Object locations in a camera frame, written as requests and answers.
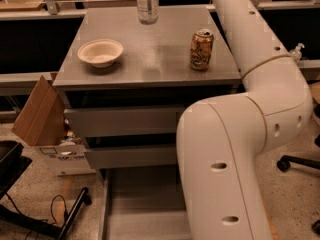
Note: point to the clear plastic bottle white cap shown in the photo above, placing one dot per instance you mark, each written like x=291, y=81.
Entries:
x=147, y=11

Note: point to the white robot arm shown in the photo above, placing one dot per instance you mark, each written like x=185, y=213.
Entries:
x=219, y=138

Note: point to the grey middle drawer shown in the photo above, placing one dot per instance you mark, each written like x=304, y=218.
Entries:
x=131, y=156

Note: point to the grey drawer cabinet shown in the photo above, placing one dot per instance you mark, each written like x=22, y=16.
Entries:
x=153, y=69

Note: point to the grey top drawer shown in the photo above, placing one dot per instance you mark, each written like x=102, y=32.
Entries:
x=124, y=121

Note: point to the grey open bottom drawer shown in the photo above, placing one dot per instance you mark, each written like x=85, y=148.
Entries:
x=143, y=203

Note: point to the right clear pump bottle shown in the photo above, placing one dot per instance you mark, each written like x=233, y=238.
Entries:
x=296, y=53

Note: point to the gold soda can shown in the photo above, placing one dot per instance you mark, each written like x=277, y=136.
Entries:
x=201, y=49

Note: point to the white paper bowl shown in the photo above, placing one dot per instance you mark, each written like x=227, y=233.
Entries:
x=100, y=53

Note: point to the brown cardboard box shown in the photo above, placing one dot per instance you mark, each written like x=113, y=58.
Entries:
x=43, y=126

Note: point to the black office chair base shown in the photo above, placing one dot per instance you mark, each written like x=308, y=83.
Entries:
x=303, y=172

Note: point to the black bin at left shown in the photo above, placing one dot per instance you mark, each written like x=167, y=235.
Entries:
x=12, y=164

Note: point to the black stand leg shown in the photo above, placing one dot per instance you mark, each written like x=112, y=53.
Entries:
x=44, y=228

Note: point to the grey metal rail frame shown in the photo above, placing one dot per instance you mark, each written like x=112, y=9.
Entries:
x=18, y=80

